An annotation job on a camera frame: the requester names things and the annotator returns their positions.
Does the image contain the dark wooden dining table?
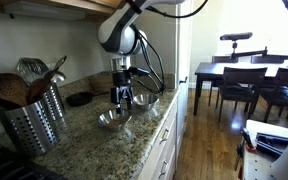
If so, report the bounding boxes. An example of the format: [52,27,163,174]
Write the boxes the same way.
[193,59,288,117]

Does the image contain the wooden cooking spoon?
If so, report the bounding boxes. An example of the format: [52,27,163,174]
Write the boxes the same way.
[27,77,53,104]

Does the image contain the pile of chickpeas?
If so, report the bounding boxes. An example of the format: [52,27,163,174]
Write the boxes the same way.
[107,116,125,128]

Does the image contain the black cast iron skillet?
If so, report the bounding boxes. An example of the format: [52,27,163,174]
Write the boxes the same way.
[65,90,110,108]

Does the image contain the metal skimmer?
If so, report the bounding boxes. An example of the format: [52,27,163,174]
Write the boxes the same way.
[16,57,50,84]

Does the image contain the black overhead cable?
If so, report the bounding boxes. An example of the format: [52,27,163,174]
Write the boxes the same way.
[145,0,288,23]

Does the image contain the metal drawer handle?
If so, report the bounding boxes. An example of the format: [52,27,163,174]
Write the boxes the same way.
[158,160,169,179]
[159,128,170,144]

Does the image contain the large perforated steel utensil holder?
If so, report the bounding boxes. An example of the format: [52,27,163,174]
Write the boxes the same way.
[0,98,60,158]

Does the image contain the black stereo camera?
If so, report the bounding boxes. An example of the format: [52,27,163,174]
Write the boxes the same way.
[219,31,254,42]

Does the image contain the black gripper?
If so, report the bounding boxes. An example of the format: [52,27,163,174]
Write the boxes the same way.
[110,70,135,115]

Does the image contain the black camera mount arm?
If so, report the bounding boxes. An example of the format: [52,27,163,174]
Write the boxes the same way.
[229,40,269,63]

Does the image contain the red and black clamp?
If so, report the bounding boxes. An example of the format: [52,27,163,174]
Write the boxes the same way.
[234,128,256,171]

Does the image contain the base cabinet with drawers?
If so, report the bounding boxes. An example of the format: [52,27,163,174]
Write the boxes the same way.
[138,96,180,180]

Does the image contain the wooden slotted spoon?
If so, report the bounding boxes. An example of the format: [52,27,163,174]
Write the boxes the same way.
[0,72,30,108]

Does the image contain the white tall cabinet panel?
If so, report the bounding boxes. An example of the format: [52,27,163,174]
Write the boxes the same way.
[175,0,194,144]

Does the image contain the metal ladle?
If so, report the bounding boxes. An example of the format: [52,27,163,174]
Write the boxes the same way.
[52,54,68,83]

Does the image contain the perforated workbench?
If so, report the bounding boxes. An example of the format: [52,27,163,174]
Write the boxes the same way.
[242,119,288,180]

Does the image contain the dark wooden dining chair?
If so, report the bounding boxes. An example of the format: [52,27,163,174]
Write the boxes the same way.
[258,68,288,124]
[250,54,285,64]
[207,55,238,107]
[217,66,268,123]

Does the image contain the small perforated steel utensil holder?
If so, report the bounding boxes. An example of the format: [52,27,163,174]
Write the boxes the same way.
[43,81,67,123]

